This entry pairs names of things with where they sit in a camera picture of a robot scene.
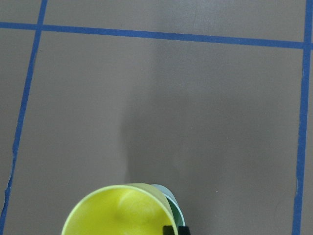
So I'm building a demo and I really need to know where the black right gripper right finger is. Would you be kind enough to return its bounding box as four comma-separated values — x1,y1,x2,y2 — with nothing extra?
178,226,190,235

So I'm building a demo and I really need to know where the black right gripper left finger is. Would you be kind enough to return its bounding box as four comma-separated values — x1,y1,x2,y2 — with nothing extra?
162,225,174,235

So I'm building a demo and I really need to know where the yellow plastic cup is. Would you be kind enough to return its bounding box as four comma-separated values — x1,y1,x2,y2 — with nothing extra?
61,183,178,235

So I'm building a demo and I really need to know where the green plastic cup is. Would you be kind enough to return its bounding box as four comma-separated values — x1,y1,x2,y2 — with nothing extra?
152,184,185,227

